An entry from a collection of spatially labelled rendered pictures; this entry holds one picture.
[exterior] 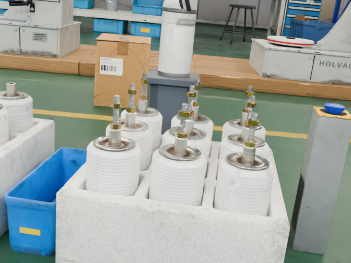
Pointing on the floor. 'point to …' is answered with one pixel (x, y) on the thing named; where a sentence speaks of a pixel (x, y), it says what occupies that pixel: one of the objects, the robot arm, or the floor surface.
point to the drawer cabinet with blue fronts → (307, 6)
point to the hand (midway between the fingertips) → (211, 1)
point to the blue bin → (40, 202)
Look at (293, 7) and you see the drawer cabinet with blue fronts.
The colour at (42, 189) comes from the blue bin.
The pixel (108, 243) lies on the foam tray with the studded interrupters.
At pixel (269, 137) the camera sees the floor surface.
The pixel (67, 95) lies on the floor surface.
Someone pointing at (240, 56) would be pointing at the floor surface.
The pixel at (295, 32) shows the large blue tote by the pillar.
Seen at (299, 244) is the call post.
